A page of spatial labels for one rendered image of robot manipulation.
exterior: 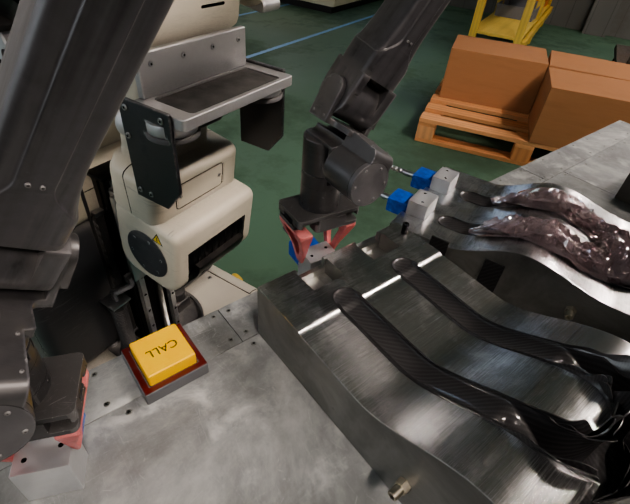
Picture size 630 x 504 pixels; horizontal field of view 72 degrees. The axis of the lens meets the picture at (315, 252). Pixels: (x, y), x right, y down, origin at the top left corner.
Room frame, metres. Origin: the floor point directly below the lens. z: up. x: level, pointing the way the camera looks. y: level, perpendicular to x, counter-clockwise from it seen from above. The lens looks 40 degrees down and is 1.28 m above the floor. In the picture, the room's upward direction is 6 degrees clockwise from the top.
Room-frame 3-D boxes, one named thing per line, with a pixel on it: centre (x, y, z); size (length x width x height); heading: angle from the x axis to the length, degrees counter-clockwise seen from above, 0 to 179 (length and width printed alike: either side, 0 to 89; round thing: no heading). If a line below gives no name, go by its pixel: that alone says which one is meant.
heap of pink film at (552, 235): (0.59, -0.40, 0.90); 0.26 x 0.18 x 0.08; 59
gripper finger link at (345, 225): (0.53, -0.01, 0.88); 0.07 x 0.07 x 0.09; 34
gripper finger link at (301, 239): (0.51, 0.01, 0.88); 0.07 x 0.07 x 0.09; 34
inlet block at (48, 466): (0.22, 0.25, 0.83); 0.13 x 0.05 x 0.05; 19
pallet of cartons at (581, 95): (3.04, -1.41, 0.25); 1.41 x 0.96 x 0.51; 73
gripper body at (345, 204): (0.52, 0.00, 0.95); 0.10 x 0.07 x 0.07; 125
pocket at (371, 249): (0.50, -0.09, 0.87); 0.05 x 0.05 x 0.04; 42
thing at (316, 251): (0.55, 0.02, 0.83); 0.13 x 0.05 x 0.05; 34
